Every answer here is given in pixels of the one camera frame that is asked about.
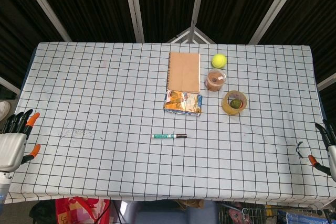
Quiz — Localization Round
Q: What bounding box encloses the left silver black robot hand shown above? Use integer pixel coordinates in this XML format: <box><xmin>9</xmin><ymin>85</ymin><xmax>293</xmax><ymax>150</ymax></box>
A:
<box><xmin>0</xmin><ymin>109</ymin><xmax>41</xmax><ymax>172</ymax></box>

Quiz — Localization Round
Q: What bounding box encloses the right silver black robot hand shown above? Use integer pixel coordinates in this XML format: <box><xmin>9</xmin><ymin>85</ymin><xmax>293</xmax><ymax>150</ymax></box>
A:
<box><xmin>308</xmin><ymin>119</ymin><xmax>336</xmax><ymax>182</ymax></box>

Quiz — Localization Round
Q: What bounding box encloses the green white marker body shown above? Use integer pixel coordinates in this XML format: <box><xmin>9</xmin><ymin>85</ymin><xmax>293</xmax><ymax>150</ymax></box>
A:
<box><xmin>151</xmin><ymin>133</ymin><xmax>177</xmax><ymax>140</ymax></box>

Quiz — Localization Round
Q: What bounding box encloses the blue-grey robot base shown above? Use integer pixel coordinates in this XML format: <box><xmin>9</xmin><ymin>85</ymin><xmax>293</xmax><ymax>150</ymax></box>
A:
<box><xmin>125</xmin><ymin>199</ymin><xmax>220</xmax><ymax>224</ymax></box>

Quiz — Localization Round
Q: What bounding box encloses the black thread scrap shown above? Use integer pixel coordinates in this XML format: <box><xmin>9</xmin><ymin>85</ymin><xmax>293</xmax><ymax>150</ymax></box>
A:
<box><xmin>296</xmin><ymin>141</ymin><xmax>305</xmax><ymax>159</ymax></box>

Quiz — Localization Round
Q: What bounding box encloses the white shoe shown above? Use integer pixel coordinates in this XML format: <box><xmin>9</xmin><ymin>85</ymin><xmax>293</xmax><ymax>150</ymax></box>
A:
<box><xmin>0</xmin><ymin>100</ymin><xmax>12</xmax><ymax>122</ymax></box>

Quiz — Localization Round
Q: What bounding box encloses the blue plastic bag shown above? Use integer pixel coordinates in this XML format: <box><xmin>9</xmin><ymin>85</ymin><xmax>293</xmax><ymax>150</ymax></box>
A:
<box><xmin>285</xmin><ymin>210</ymin><xmax>336</xmax><ymax>224</ymax></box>

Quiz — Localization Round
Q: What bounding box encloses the black bag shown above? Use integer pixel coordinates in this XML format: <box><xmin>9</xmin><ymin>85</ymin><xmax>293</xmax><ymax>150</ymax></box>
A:
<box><xmin>30</xmin><ymin>200</ymin><xmax>57</xmax><ymax>224</ymax></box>

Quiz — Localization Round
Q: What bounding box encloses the red patterned shopping bag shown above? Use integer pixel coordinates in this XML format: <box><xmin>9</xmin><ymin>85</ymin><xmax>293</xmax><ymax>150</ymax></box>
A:
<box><xmin>54</xmin><ymin>196</ymin><xmax>111</xmax><ymax>224</ymax></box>

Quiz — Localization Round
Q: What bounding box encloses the white black checkered tablecloth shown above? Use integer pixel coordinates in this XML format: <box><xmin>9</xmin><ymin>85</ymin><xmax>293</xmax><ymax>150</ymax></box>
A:
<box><xmin>0</xmin><ymin>41</ymin><xmax>336</xmax><ymax>209</ymax></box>

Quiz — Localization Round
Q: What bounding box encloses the yellow packing tape roll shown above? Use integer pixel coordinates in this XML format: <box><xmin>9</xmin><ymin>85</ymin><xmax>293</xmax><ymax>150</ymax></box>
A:
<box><xmin>222</xmin><ymin>90</ymin><xmax>248</xmax><ymax>116</ymax></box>

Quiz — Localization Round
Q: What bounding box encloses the clear jar of rubber bands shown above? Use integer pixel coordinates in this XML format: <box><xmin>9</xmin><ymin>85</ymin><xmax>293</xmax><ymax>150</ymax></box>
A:
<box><xmin>204</xmin><ymin>68</ymin><xmax>227</xmax><ymax>92</ymax></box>

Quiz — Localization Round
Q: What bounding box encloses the yellow tennis ball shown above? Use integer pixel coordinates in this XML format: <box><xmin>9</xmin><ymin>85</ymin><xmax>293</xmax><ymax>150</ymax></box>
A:
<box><xmin>211</xmin><ymin>53</ymin><xmax>227</xmax><ymax>69</ymax></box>

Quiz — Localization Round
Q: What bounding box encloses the brown cardboard piece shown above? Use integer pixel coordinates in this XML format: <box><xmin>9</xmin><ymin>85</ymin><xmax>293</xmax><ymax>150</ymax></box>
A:
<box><xmin>175</xmin><ymin>199</ymin><xmax>205</xmax><ymax>209</ymax></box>

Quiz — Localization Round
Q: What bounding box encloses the orange blue foil snack packet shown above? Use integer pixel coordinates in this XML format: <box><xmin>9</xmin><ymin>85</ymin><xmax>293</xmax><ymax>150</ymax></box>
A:
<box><xmin>162</xmin><ymin>89</ymin><xmax>204</xmax><ymax>117</ymax></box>

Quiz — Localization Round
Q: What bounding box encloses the brown spiral notebook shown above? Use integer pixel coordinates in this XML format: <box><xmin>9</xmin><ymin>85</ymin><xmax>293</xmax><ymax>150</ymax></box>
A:
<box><xmin>165</xmin><ymin>51</ymin><xmax>202</xmax><ymax>93</ymax></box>

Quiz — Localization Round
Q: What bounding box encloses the white metal frame post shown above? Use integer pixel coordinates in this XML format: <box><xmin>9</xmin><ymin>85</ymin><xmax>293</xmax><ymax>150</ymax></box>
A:
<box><xmin>317</xmin><ymin>73</ymin><xmax>336</xmax><ymax>91</ymax></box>
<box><xmin>122</xmin><ymin>0</ymin><xmax>145</xmax><ymax>43</ymax></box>
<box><xmin>189</xmin><ymin>0</ymin><xmax>208</xmax><ymax>29</ymax></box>
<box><xmin>0</xmin><ymin>76</ymin><xmax>21</xmax><ymax>95</ymax></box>
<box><xmin>248</xmin><ymin>0</ymin><xmax>307</xmax><ymax>44</ymax></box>
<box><xmin>17</xmin><ymin>0</ymin><xmax>73</xmax><ymax>42</ymax></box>

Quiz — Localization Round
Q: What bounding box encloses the metal wire basket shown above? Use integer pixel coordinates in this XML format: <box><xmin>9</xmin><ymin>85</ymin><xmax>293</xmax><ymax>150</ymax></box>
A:
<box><xmin>219</xmin><ymin>201</ymin><xmax>325</xmax><ymax>224</ymax></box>

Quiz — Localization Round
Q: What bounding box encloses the white triangular frame base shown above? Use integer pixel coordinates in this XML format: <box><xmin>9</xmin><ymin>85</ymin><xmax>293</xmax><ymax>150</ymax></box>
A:
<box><xmin>166</xmin><ymin>26</ymin><xmax>216</xmax><ymax>44</ymax></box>

